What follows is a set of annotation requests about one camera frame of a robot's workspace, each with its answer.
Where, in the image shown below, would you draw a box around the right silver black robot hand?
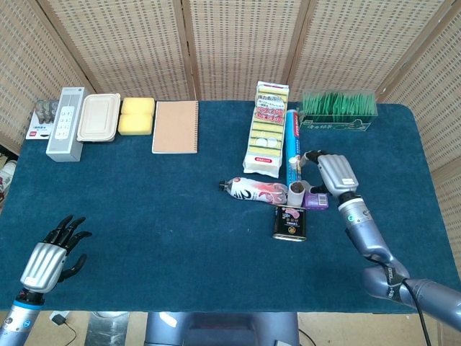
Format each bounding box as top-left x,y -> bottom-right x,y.
297,149 -> 361,198

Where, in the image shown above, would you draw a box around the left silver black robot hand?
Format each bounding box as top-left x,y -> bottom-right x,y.
19,215 -> 93,292

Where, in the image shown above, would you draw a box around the small purple box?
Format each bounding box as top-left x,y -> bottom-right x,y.
302,190 -> 329,210

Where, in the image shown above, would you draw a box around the white paper roll cardboard core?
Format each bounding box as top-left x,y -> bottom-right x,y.
287,182 -> 307,208

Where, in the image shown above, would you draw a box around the blue cling film roll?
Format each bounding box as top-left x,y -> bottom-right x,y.
286,110 -> 304,188

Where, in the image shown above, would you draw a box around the clear box green tea bags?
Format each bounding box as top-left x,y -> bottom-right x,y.
297,89 -> 379,131

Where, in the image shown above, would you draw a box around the black gold luncheon meat can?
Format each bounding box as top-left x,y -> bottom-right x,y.
272,205 -> 308,241

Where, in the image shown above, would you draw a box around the yellow scouring sponge multipack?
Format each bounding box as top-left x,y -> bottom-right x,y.
242,81 -> 289,179

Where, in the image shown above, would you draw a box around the plastic drink bottle red label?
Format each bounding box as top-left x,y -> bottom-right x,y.
218,176 -> 291,205

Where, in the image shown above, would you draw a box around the white patterned shoe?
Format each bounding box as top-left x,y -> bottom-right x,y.
0,160 -> 17,203

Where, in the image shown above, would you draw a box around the blue carpet table mat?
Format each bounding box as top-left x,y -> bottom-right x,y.
0,99 -> 461,314

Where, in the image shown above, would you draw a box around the white power strip box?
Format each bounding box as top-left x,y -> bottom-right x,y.
45,86 -> 86,163

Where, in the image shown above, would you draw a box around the battery blister pack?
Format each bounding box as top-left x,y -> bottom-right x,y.
24,99 -> 61,141

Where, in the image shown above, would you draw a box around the beige lidded food container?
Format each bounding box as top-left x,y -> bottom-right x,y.
76,92 -> 122,143

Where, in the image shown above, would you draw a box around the bamboo folding screen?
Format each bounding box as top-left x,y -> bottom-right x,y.
0,0 -> 461,231

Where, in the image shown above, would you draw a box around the yellow sponge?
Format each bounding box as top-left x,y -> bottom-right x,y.
121,97 -> 156,117
117,113 -> 153,136

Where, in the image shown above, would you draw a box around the brown spiral notebook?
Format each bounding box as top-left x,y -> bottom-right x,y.
151,100 -> 200,155

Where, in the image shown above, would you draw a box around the grey robot torso base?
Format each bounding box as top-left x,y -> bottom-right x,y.
143,311 -> 300,346

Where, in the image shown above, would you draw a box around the white charger with black cable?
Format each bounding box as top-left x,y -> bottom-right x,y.
50,312 -> 77,346

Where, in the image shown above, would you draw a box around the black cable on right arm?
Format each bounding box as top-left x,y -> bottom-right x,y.
401,279 -> 433,346

